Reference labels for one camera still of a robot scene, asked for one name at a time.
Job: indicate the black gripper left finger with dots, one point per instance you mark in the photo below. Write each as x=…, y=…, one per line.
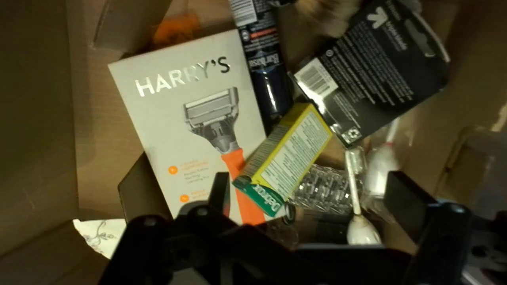
x=219, y=191

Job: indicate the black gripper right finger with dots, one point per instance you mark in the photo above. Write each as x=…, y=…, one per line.
x=409, y=203

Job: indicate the green yellow medicine box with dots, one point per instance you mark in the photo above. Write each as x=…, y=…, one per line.
x=287, y=156

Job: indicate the white Harry's razor box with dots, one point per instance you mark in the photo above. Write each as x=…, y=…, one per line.
x=175, y=127

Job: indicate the dark blue spray can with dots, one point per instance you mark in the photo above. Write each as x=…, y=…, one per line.
x=264, y=58

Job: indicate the clear blister pack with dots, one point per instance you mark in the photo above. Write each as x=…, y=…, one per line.
x=325, y=187

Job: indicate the white handwritten paper note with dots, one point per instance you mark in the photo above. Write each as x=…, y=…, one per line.
x=100, y=235

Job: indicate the black printed package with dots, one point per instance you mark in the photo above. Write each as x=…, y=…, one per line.
x=374, y=73

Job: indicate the orange item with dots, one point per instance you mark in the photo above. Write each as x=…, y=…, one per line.
x=172, y=31

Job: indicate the brown cardboard flap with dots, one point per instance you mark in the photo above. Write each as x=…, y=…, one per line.
x=132, y=24

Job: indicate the cardboard bin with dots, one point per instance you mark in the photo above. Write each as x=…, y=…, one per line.
x=37, y=132

